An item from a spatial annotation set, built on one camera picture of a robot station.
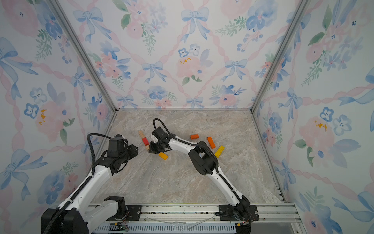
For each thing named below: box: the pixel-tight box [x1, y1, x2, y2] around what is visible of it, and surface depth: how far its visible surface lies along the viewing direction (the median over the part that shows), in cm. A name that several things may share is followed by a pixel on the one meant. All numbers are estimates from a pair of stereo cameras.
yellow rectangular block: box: [158, 152, 169, 161], surface depth 95 cm
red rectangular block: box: [141, 136, 150, 146], surface depth 102 cm
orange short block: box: [189, 134, 200, 140], surface depth 105 cm
